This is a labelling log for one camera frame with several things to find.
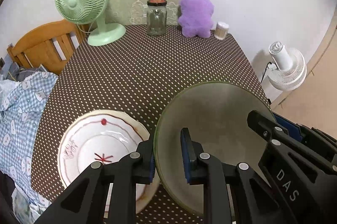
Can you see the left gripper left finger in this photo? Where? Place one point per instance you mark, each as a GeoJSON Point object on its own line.
{"type": "Point", "coordinates": [104, 193]}

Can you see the round yellow floral plate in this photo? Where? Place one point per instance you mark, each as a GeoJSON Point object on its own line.
{"type": "Point", "coordinates": [139, 131]}

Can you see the purple plush toy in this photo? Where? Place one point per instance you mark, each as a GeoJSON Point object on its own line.
{"type": "Point", "coordinates": [196, 18]}

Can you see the glass jar with lid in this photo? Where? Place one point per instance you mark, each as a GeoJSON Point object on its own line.
{"type": "Point", "coordinates": [156, 17]}

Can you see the toothpick container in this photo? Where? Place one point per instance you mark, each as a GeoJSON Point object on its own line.
{"type": "Point", "coordinates": [221, 30]}

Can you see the grey floral bowl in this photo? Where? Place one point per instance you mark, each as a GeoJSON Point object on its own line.
{"type": "Point", "coordinates": [215, 114]}

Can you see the green desk fan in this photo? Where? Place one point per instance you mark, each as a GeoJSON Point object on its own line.
{"type": "Point", "coordinates": [82, 12]}

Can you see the wall socket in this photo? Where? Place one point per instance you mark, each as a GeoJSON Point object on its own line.
{"type": "Point", "coordinates": [2, 63]}

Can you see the brown polka dot tablecloth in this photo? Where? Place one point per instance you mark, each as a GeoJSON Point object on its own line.
{"type": "Point", "coordinates": [139, 75]}

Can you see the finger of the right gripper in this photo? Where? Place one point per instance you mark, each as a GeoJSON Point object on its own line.
{"type": "Point", "coordinates": [313, 138]}
{"type": "Point", "coordinates": [269, 130]}

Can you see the red patterned white plate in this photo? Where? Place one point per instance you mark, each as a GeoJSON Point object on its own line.
{"type": "Point", "coordinates": [92, 142]}

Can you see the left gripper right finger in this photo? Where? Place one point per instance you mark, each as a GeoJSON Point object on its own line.
{"type": "Point", "coordinates": [231, 193]}

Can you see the white fan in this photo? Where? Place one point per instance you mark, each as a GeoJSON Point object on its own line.
{"type": "Point", "coordinates": [287, 70]}

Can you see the blue checked bedding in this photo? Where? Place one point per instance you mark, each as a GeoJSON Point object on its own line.
{"type": "Point", "coordinates": [22, 105]}

